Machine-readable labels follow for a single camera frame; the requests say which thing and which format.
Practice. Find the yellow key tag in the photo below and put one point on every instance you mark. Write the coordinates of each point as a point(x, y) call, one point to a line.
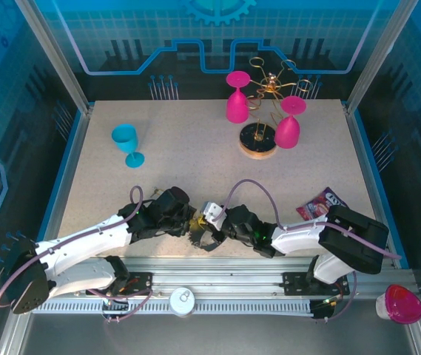
point(155, 191)

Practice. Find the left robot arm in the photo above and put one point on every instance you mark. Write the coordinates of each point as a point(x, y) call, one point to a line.
point(84, 236)

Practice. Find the white tin can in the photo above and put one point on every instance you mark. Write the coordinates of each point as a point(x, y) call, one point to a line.
point(182, 301)

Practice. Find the purple pink snack packet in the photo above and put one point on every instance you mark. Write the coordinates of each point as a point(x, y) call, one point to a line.
point(317, 207)

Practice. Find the blue plastic wine cup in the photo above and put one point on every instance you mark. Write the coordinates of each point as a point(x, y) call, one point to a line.
point(124, 137)

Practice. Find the pink plastic wine cup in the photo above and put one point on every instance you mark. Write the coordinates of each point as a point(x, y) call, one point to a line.
point(236, 107)
point(288, 133)

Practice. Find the blue table border strip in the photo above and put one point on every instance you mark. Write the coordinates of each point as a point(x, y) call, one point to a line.
point(373, 166)
point(60, 166)

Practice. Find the white cup pink lid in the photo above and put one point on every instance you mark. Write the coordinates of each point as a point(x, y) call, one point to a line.
point(402, 303)

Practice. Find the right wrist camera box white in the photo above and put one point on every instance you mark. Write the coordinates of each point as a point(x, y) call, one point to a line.
point(212, 212)

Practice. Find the aluminium front rail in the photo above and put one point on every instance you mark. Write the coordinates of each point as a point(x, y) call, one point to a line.
point(214, 273)

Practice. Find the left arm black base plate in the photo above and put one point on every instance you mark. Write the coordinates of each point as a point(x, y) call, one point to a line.
point(141, 283)

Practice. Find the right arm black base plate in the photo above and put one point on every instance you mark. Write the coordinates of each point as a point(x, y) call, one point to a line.
point(295, 283)

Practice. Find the aluminium side rail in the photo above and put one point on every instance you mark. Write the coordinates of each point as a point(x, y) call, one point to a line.
point(69, 166)
point(365, 166)

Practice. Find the aluminium frame post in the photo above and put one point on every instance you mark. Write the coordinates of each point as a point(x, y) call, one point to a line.
point(376, 59)
point(59, 59)

